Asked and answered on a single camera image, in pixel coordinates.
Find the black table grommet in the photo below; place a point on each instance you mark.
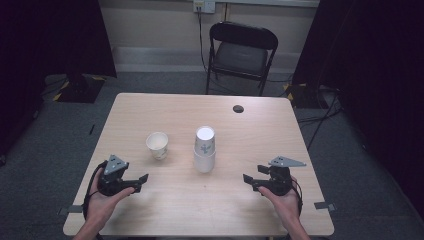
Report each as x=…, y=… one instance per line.
x=238, y=109

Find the patterned paper cup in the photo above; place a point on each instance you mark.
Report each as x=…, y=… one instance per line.
x=204, y=141
x=157, y=144

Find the black stand base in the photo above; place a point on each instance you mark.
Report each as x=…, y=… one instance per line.
x=78, y=89
x=301, y=96

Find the dark curtain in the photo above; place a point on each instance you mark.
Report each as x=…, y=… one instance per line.
x=50, y=40
x=376, y=83

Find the grey tape strip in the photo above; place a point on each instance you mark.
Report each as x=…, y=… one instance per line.
x=71, y=209
x=324, y=206

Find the black folding chair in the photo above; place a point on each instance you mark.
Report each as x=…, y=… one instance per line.
x=240, y=55

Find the person's right hand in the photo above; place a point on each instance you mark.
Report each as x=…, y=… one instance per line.
x=285, y=205

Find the plain white paper cup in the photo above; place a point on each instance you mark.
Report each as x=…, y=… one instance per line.
x=204, y=164

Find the person's left hand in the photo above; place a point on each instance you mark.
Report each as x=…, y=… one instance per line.
x=101, y=206

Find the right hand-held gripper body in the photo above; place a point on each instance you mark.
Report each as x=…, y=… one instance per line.
x=280, y=180

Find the white wall socket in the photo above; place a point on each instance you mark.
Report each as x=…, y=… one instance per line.
x=204, y=6

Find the small black floor marker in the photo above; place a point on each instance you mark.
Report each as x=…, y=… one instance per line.
x=91, y=129

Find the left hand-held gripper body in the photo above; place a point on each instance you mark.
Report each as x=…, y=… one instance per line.
x=111, y=181

